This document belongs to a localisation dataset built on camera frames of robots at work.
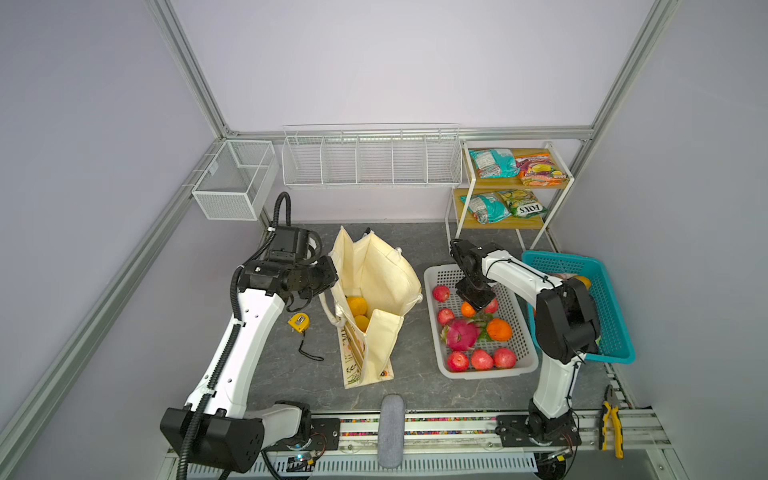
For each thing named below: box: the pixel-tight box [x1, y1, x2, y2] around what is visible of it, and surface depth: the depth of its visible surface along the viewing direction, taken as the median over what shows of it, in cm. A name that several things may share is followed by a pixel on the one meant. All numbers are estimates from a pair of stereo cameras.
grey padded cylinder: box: [377, 393, 405, 469], surface depth 74 cm
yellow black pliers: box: [599, 384, 624, 459], surface depth 77 cm
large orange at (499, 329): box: [486, 318, 513, 342], surface depth 86 cm
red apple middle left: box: [438, 308, 455, 326], surface depth 91 cm
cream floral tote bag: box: [318, 226, 423, 389], surface depth 84 cm
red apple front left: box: [447, 351, 469, 373], surface depth 82 cm
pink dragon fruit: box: [440, 319, 481, 351], surface depth 84 cm
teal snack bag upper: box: [469, 148, 520, 179], surface depth 88 cm
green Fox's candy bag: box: [496, 190, 549, 219], surface depth 103 cm
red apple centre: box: [471, 349, 493, 371], surface depth 82 cm
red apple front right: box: [493, 347, 517, 369], surface depth 82 cm
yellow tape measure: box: [287, 312, 325, 361], surface depth 93 cm
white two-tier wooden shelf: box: [445, 140, 576, 253], surface depth 92 cm
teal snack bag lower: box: [460, 192, 512, 225], surface depth 101 cm
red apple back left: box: [433, 285, 450, 303], surface depth 97 cm
